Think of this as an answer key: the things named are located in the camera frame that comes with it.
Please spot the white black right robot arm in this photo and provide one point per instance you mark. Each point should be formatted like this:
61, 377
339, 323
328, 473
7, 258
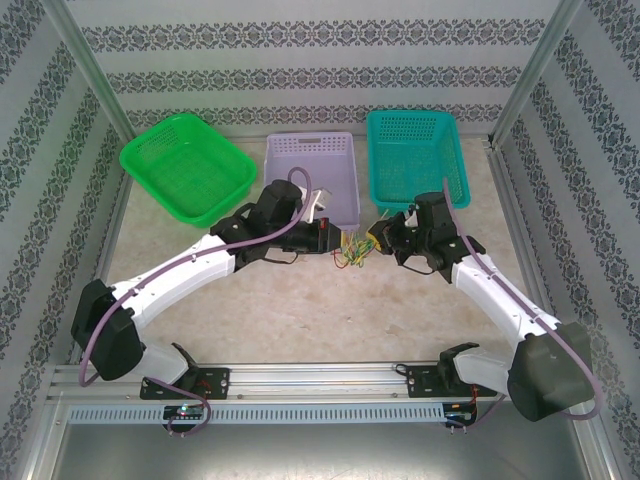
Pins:
495, 295

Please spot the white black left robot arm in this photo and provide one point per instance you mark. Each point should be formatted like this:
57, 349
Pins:
175, 280

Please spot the teal plastic basket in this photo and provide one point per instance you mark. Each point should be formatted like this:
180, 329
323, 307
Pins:
415, 160

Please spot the purple plastic basket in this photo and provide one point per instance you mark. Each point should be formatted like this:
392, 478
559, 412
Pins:
320, 160

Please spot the aluminium table edge profile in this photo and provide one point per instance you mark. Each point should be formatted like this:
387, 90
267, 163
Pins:
102, 265
517, 225

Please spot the green plastic basket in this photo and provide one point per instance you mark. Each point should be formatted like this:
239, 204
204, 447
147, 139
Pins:
185, 170

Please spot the grey metal sheet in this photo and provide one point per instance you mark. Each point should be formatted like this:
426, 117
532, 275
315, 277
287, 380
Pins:
320, 455

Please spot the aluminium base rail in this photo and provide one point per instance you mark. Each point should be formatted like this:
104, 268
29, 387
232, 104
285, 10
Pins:
320, 380

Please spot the aluminium frame post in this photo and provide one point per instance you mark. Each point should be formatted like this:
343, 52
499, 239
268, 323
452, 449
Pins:
537, 70
85, 65

